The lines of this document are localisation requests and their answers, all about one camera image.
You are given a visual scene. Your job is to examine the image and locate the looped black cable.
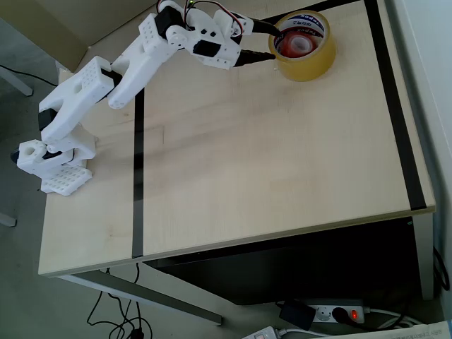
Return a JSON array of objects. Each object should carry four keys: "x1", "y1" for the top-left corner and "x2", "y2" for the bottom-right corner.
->
[{"x1": 432, "y1": 246, "x2": 451, "y2": 291}]

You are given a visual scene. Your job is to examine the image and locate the thin black cable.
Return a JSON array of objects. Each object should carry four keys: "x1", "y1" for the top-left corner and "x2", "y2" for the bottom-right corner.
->
[{"x1": 0, "y1": 64, "x2": 59, "y2": 88}]

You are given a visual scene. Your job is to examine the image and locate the white power strip red switch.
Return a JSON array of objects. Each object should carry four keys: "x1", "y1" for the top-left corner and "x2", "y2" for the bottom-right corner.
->
[{"x1": 306, "y1": 299, "x2": 371, "y2": 326}]

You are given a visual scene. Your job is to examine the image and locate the yellow tape roll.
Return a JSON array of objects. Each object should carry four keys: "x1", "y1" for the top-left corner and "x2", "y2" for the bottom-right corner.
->
[{"x1": 267, "y1": 10, "x2": 338, "y2": 83}]

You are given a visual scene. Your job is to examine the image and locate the grey metal table leg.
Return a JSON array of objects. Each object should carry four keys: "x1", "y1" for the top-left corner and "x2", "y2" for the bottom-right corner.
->
[{"x1": 411, "y1": 211, "x2": 435, "y2": 301}]

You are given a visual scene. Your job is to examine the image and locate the red white servo wire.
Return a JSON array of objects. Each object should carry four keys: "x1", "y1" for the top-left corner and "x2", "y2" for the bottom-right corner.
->
[{"x1": 183, "y1": 0, "x2": 249, "y2": 38}]

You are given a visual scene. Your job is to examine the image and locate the black round plug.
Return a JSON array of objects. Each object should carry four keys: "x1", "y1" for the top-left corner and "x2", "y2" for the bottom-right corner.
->
[{"x1": 331, "y1": 306, "x2": 351, "y2": 324}]

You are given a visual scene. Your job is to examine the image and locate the red tape roll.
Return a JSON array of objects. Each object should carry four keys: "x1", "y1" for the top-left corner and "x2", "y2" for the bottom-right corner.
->
[{"x1": 277, "y1": 30, "x2": 326, "y2": 59}]

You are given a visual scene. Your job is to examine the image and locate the grey metal table bar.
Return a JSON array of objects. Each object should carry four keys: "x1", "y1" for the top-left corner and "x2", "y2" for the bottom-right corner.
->
[{"x1": 57, "y1": 270, "x2": 224, "y2": 326}]

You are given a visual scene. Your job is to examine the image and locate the white perforated base plate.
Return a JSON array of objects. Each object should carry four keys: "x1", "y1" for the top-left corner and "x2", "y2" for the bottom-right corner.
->
[{"x1": 40, "y1": 165, "x2": 93, "y2": 197}]

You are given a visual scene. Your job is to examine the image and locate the black power adapter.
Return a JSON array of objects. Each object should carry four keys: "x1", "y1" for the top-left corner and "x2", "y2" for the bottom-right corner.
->
[{"x1": 278, "y1": 299, "x2": 317, "y2": 331}]

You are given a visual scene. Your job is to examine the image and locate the wide black tape strip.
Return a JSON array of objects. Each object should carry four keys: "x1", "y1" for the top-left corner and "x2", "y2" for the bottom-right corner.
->
[{"x1": 363, "y1": 0, "x2": 427, "y2": 210}]

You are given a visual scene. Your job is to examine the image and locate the tangled black floor cables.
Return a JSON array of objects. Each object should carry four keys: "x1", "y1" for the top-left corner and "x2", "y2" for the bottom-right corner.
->
[{"x1": 86, "y1": 263, "x2": 155, "y2": 339}]

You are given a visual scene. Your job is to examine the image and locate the small white power strip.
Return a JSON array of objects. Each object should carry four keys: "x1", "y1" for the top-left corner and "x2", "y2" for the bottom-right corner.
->
[{"x1": 241, "y1": 326, "x2": 284, "y2": 339}]

